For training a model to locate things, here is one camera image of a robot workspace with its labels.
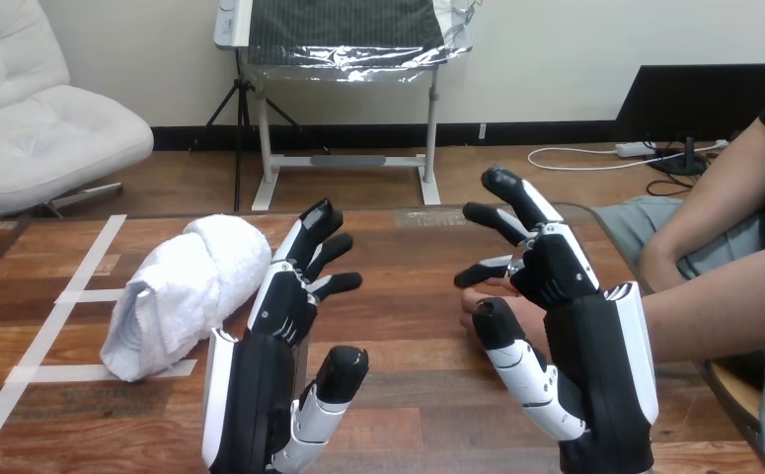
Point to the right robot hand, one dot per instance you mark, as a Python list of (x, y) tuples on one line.
[(594, 366)]

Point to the person's hand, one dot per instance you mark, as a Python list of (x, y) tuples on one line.
[(469, 302)]

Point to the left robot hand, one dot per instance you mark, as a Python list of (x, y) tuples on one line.
[(271, 366)]

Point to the person's forearm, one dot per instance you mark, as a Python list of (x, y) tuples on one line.
[(722, 314)]

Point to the rolled white towel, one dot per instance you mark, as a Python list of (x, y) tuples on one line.
[(179, 294)]

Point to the person's body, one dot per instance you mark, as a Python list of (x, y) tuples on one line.
[(722, 190)]

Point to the white power strip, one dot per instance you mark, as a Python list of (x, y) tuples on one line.
[(634, 149)]

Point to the black tripod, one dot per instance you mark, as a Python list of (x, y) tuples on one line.
[(239, 137)]

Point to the white desk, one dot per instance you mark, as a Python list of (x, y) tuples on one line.
[(265, 131)]

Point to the foil sheet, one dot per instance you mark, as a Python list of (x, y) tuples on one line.
[(356, 67)]

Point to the dark screen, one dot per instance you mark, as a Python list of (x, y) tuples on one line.
[(696, 98)]

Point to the white cushioned chair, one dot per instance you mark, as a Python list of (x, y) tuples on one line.
[(35, 131)]

